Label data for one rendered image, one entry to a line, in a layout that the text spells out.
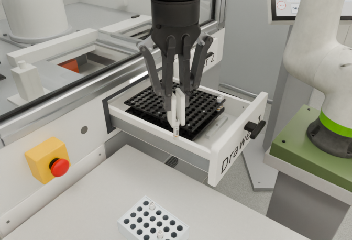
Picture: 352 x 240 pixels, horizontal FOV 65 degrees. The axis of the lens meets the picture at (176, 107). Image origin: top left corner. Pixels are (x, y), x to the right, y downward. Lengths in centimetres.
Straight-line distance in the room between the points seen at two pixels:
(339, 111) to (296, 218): 39
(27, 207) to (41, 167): 13
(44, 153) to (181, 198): 32
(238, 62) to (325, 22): 182
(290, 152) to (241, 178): 102
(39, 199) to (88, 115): 22
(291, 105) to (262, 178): 47
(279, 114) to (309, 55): 95
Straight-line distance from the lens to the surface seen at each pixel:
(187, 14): 42
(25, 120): 63
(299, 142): 85
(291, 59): 84
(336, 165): 83
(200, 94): 80
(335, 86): 79
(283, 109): 172
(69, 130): 71
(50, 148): 65
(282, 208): 101
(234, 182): 178
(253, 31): 243
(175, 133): 55
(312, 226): 101
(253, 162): 188
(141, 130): 71
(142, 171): 76
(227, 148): 61
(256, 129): 66
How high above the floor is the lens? 130
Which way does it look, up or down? 33 degrees down
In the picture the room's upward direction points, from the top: straight up
